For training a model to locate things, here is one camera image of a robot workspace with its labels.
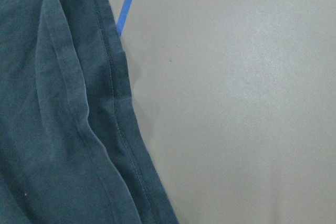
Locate black graphic t-shirt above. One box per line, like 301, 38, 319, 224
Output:
1, 0, 178, 223

